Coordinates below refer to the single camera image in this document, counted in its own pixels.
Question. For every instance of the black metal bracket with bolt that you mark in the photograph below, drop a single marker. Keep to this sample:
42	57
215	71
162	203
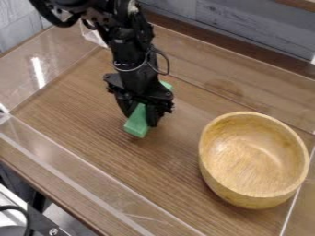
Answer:
43	227

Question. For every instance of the clear acrylic corner bracket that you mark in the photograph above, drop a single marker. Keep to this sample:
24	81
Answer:
91	35

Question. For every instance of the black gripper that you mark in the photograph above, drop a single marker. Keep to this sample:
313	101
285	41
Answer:
132	87

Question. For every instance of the green rectangular block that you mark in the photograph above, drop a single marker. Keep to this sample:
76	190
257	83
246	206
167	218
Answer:
136	125

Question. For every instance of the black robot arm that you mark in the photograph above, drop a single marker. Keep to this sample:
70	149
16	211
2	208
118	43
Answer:
127	33

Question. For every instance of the clear acrylic barrier walls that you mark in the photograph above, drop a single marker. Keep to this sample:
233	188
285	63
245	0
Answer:
136	186

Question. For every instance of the brown wooden bowl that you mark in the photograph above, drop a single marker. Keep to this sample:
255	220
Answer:
253	159

